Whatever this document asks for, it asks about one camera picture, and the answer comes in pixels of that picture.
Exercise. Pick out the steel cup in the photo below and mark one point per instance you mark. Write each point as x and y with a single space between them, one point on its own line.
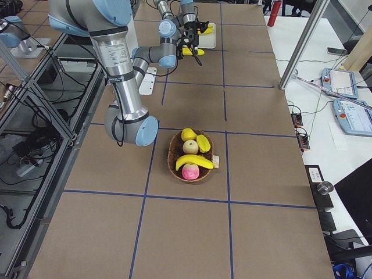
324 188

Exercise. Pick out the yellow banana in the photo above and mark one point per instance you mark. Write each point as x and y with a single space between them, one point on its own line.
206 31
192 52
194 159
200 25

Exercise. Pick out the white bear tray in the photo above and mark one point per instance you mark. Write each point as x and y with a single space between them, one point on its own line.
208 41

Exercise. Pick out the teach pendant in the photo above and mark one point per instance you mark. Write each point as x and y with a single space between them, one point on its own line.
352 118
340 81

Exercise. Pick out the near teach pendant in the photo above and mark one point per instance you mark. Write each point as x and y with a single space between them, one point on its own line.
352 118

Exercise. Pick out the red cylinder bottle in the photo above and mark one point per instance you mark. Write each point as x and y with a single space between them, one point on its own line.
274 13

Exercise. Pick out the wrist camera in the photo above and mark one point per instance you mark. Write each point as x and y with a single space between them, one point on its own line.
189 38

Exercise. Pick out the pale yellow apple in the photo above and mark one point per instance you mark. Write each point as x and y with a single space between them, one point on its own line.
190 147

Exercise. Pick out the yellow star fruit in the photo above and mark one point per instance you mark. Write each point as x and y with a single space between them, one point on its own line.
203 143

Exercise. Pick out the metal reacher stick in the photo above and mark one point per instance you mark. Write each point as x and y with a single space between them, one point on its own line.
332 93

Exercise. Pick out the yellow mango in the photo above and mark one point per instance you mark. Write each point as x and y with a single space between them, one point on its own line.
188 134

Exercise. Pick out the far teach pendant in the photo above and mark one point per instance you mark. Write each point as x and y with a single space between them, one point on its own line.
340 81

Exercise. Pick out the pink red apple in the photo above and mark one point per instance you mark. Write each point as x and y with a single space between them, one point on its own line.
190 171

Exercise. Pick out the wicker fruit basket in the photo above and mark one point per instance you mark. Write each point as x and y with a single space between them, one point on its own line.
176 150

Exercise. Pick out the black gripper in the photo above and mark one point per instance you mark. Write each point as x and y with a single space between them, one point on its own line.
190 38
194 25

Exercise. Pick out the white camera pedestal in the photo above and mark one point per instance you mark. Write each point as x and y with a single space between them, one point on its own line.
147 80

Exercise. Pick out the aluminium frame post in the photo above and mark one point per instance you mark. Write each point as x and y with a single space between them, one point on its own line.
312 22

